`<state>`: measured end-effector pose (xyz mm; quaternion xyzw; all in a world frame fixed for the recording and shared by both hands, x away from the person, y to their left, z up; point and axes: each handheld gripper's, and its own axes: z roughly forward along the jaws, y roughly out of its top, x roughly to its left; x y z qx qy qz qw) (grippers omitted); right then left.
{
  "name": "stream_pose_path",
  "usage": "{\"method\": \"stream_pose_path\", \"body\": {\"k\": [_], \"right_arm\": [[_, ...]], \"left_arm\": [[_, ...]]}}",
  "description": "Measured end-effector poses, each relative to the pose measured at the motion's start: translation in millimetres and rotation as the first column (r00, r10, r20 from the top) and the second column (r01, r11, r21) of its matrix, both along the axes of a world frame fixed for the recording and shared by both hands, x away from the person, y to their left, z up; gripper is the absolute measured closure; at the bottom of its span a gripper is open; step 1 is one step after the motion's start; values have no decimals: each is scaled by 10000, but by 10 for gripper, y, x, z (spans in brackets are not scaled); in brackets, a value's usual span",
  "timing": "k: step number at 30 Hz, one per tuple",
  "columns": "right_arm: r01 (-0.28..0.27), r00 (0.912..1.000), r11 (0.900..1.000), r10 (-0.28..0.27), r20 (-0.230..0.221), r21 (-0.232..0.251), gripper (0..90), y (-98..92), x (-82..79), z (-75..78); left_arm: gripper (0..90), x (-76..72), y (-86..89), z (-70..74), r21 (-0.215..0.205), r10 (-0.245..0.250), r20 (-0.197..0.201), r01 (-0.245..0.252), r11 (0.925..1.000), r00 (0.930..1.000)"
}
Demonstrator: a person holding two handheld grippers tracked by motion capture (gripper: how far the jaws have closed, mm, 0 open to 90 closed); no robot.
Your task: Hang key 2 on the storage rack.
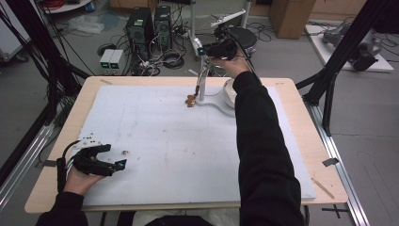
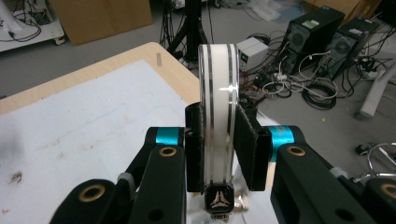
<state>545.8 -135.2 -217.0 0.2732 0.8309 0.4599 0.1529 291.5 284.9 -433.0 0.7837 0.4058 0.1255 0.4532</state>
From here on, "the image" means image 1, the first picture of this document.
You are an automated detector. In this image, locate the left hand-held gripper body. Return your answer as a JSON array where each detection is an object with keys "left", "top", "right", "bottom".
[{"left": 72, "top": 133, "right": 117, "bottom": 177}]

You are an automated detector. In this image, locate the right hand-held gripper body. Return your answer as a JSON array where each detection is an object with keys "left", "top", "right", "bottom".
[{"left": 206, "top": 8, "right": 247, "bottom": 61}]

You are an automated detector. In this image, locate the brown bear keychain green loop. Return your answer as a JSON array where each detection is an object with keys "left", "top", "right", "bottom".
[{"left": 184, "top": 66, "right": 210, "bottom": 108}]

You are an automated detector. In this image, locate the white stand with pole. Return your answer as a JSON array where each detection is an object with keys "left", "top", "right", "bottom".
[{"left": 188, "top": 56, "right": 237, "bottom": 118}]

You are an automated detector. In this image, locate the person's right hand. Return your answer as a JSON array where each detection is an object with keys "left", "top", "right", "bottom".
[{"left": 210, "top": 51, "right": 252, "bottom": 80}]

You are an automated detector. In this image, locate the person's left hand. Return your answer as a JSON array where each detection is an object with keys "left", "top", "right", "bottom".
[{"left": 63, "top": 166, "right": 106, "bottom": 197}]

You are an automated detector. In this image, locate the black round stool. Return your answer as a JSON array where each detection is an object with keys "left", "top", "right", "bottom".
[{"left": 208, "top": 25, "right": 259, "bottom": 78}]

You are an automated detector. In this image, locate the white metal stand leg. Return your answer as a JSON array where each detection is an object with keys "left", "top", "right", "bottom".
[{"left": 187, "top": 0, "right": 203, "bottom": 60}]

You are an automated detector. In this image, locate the white bowl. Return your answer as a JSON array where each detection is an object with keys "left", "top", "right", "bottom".
[{"left": 222, "top": 78, "right": 237, "bottom": 109}]

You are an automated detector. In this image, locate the slim black computer tower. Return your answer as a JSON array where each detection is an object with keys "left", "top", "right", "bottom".
[{"left": 153, "top": 5, "right": 173, "bottom": 52}]

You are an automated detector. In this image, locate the white foam mat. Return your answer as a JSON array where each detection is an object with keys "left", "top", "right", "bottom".
[{"left": 70, "top": 84, "right": 316, "bottom": 207}]

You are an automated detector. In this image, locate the large black computer tower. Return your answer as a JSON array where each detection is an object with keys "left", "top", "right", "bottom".
[{"left": 124, "top": 7, "right": 155, "bottom": 62}]

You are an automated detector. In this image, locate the brown cardboard box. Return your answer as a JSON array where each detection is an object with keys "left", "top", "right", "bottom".
[{"left": 268, "top": 0, "right": 317, "bottom": 40}]

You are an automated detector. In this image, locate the person's lap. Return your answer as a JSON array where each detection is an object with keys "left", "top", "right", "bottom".
[{"left": 117, "top": 208, "right": 243, "bottom": 226}]

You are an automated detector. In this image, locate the grey bench power supply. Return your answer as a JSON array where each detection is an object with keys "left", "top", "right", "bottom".
[
  {"left": 108, "top": 49, "right": 125, "bottom": 76},
  {"left": 99, "top": 48, "right": 116, "bottom": 75}
]

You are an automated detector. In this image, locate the clear plastic bag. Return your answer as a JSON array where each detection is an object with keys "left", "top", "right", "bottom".
[{"left": 67, "top": 14, "right": 105, "bottom": 35}]

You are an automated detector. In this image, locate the white board with grey device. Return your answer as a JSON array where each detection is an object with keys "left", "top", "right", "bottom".
[{"left": 304, "top": 22, "right": 395, "bottom": 73}]

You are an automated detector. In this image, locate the grey tape piece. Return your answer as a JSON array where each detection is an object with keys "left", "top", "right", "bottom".
[{"left": 322, "top": 157, "right": 341, "bottom": 168}]

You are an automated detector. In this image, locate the thin wooden stick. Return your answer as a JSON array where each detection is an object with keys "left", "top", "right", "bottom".
[{"left": 311, "top": 176, "right": 336, "bottom": 201}]

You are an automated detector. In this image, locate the black tape cross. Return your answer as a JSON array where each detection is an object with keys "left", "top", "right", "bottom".
[{"left": 321, "top": 203, "right": 350, "bottom": 219}]

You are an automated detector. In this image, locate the right hand-held gripper cable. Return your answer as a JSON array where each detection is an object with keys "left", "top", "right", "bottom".
[{"left": 224, "top": 27, "right": 263, "bottom": 86}]

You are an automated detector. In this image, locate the hand-held gripper cable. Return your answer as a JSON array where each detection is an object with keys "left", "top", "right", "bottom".
[
  {"left": 224, "top": 27, "right": 263, "bottom": 86},
  {"left": 56, "top": 139, "right": 82, "bottom": 193}
]

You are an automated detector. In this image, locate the coiled black cable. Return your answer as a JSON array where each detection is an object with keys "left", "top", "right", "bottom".
[{"left": 162, "top": 51, "right": 185, "bottom": 71}]

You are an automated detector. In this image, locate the left hand-held gripper cable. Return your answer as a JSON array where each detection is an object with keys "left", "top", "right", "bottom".
[{"left": 56, "top": 139, "right": 82, "bottom": 193}]

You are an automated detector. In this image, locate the aluminium rail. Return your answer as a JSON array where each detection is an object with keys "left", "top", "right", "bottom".
[
  {"left": 0, "top": 123, "right": 55, "bottom": 210},
  {"left": 304, "top": 103, "right": 372, "bottom": 226}
]

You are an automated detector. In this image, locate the black metal frame strut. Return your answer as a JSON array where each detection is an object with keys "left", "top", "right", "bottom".
[
  {"left": 0, "top": 0, "right": 92, "bottom": 126},
  {"left": 295, "top": 0, "right": 399, "bottom": 137}
]

